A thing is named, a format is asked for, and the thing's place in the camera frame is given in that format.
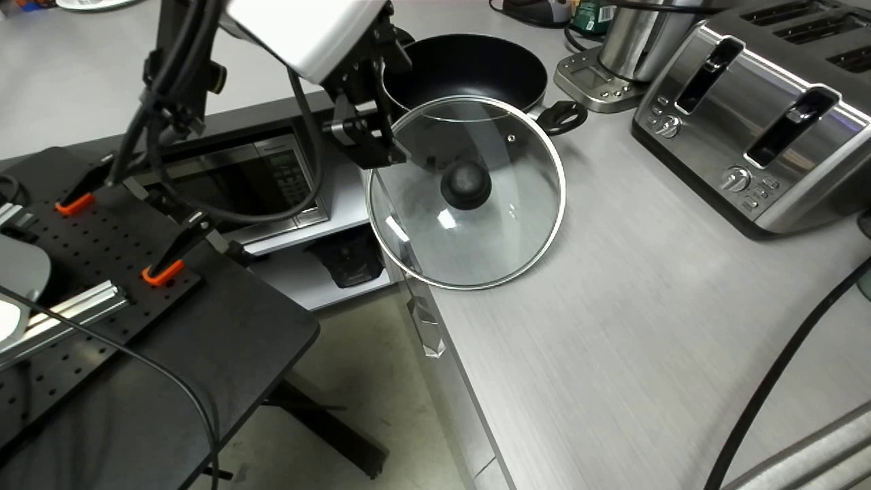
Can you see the grey rounded cover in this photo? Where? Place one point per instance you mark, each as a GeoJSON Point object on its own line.
{"type": "Point", "coordinates": [19, 281]}

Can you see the glass lid with black knob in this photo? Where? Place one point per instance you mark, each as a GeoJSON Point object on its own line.
{"type": "Point", "coordinates": [471, 235]}

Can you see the steel dishwasher front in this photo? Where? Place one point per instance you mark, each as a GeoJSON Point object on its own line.
{"type": "Point", "coordinates": [261, 180]}

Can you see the grey kettle power base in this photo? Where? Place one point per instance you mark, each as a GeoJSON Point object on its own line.
{"type": "Point", "coordinates": [589, 84]}

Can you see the black clamp orange tip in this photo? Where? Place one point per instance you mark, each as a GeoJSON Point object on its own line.
{"type": "Point", "coordinates": [167, 268]}
{"type": "Point", "coordinates": [76, 204]}

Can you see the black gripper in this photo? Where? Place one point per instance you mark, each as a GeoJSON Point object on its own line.
{"type": "Point", "coordinates": [362, 70]}

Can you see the stainless steel four-slot toaster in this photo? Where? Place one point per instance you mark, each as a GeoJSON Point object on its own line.
{"type": "Point", "coordinates": [772, 99]}

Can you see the aluminium profile rail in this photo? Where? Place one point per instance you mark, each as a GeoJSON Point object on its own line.
{"type": "Point", "coordinates": [63, 315]}

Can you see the stainless steel electric kettle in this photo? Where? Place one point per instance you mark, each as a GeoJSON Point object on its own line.
{"type": "Point", "coordinates": [648, 36]}

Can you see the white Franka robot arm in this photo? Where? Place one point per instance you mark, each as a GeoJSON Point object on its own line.
{"type": "Point", "coordinates": [299, 28]}

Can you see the black frying pan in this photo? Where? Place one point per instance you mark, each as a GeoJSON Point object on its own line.
{"type": "Point", "coordinates": [471, 66]}

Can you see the black perforated mounting table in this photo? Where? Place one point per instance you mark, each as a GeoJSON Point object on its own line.
{"type": "Point", "coordinates": [181, 364]}

